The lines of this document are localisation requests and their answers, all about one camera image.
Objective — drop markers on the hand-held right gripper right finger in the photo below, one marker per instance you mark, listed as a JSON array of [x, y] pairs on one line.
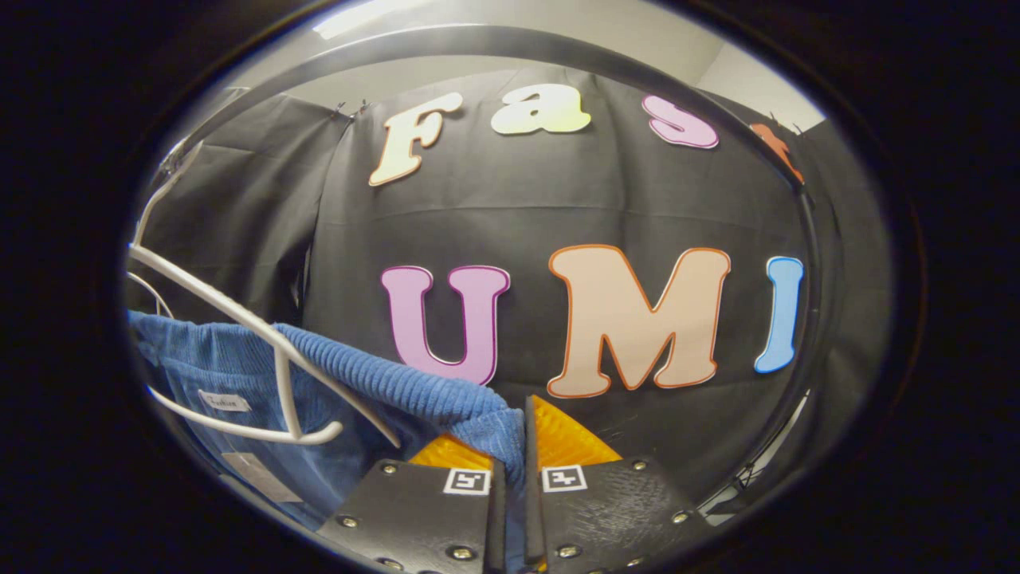
[[534, 510]]

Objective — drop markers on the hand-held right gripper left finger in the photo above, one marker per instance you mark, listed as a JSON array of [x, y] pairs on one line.
[[414, 510]]

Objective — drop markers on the black clothes rack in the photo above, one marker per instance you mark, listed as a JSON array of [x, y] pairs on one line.
[[478, 40]]

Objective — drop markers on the black backdrop cloth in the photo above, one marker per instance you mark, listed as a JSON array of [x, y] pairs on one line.
[[558, 199]]

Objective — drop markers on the white plastic hanger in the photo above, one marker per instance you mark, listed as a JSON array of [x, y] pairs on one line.
[[209, 300]]

